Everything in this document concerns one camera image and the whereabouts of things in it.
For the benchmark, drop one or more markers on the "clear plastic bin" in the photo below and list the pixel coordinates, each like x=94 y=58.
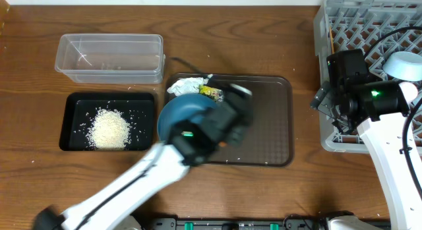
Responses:
x=111 y=58

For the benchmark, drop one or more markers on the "white pink cup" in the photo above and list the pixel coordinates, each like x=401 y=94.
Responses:
x=409 y=91

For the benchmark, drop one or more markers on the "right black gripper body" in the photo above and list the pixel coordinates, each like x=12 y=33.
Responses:
x=328 y=103

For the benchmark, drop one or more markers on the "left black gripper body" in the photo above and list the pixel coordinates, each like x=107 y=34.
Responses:
x=238 y=133

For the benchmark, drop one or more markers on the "black plastic bin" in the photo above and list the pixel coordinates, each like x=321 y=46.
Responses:
x=136 y=108

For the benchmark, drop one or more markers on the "light blue bowl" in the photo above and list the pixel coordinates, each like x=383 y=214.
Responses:
x=404 y=66

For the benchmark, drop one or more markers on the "dark brown serving tray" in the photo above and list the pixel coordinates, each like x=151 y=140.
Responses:
x=269 y=141

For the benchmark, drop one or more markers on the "crumpled white paper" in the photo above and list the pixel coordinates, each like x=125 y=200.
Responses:
x=190 y=85

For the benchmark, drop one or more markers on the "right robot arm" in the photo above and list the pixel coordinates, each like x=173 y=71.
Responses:
x=380 y=113

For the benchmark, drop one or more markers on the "dark blue plate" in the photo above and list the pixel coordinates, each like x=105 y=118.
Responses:
x=192 y=107

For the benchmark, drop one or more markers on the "orange carrot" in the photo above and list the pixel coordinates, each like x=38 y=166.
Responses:
x=222 y=144

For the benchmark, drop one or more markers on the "green foil snack wrapper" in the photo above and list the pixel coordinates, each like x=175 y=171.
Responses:
x=213 y=93

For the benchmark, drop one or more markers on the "grey dishwasher rack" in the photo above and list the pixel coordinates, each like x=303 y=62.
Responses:
x=360 y=24

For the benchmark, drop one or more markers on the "pile of white rice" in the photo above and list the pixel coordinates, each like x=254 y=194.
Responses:
x=110 y=129

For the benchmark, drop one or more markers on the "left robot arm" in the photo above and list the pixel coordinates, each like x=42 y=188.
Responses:
x=188 y=145

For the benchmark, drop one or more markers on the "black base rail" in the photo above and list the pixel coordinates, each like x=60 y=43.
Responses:
x=290 y=223

